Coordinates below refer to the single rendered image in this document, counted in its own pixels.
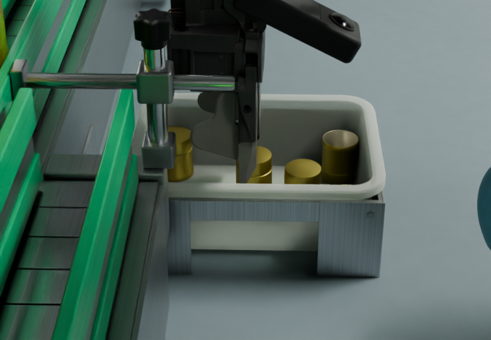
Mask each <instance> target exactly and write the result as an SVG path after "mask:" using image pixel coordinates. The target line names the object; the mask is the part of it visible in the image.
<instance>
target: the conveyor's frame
mask: <svg viewBox="0 0 491 340"><path fill-rule="evenodd" d="M141 2H142V0H89V2H88V5H87V7H86V9H85V12H84V15H83V18H82V20H81V22H80V25H79V28H78V30H77V33H76V35H75V38H74V40H73V43H72V46H71V48H70V50H69V53H68V55H67V58H66V61H65V63H64V66H63V69H62V70H61V73H111V74H121V72H122V69H123V65H124V62H125V59H126V54H127V51H128V48H129V43H130V41H131V38H132V33H133V31H134V19H135V15H136V13H137V12H139V9H140V5H141ZM116 90H117V89H70V88H55V89H54V91H53V95H52V97H51V99H50V102H49V104H48V107H47V110H46V112H45V115H44V117H43V119H42V123H41V124H40V127H39V130H38V133H37V136H36V137H35V140H34V143H33V144H34V153H39V157H40V164H41V170H42V181H44V178H43V171H44V169H45V165H46V163H47V160H48V157H49V155H50V154H82V153H83V149H84V146H85V142H86V139H87V136H88V133H89V129H90V127H91V125H92V124H95V131H96V148H97V154H99V150H100V147H101V144H102V140H103V137H104V132H105V129H106V126H107V122H108V118H109V116H110V111H111V108H112V105H113V100H114V98H115V93H116ZM169 307H170V300H169V283H168V267H167V237H166V221H165V205H164V185H158V182H140V185H139V189H138V193H137V200H136V204H135V207H134V214H133V218H132V224H131V228H130V232H129V239H128V243H127V246H126V253H125V257H124V261H123V267H122V271H121V277H120V281H119V285H118V291H117V295H116V299H115V305H114V308H113V316H112V320H111V323H110V330H109V334H108V338H107V340H165V334H166V328H167V318H168V313H169Z"/></svg>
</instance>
